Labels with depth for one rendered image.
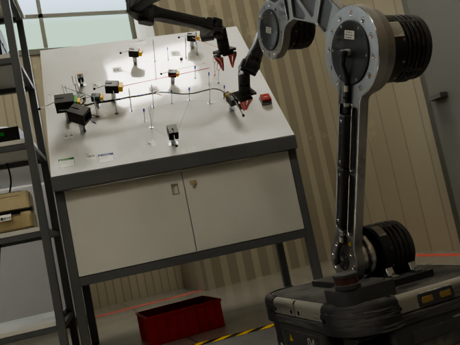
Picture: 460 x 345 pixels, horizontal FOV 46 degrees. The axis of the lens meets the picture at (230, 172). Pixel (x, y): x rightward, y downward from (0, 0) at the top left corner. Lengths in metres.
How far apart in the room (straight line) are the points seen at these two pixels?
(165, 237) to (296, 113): 2.63
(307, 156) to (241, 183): 2.29
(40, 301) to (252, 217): 1.94
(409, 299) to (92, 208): 1.56
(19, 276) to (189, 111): 1.88
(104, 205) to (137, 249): 0.26
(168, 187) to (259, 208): 0.45
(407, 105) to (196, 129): 1.93
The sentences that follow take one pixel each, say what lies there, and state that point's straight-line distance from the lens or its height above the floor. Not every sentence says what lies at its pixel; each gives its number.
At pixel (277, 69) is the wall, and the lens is 4.97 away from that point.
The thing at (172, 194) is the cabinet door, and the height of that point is 0.69.
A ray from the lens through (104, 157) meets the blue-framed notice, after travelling 2.60.
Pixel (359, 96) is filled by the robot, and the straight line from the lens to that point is 1.45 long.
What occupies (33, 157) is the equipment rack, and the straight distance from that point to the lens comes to 2.57.
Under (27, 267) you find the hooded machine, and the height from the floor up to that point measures 0.48.
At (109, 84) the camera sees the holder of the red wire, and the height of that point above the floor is 1.31.
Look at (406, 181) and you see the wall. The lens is 4.28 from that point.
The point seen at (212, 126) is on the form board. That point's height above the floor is 1.00.
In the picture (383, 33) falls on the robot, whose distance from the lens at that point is 1.40.
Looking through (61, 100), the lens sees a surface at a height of 1.24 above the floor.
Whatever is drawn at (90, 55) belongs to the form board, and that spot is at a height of 1.60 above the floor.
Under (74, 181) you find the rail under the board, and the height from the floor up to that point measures 0.83.
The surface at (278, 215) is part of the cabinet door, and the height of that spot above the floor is 0.49.
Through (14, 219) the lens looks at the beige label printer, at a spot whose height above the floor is 0.71.
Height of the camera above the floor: 0.52
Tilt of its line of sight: 5 degrees up
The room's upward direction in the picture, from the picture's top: 12 degrees counter-clockwise
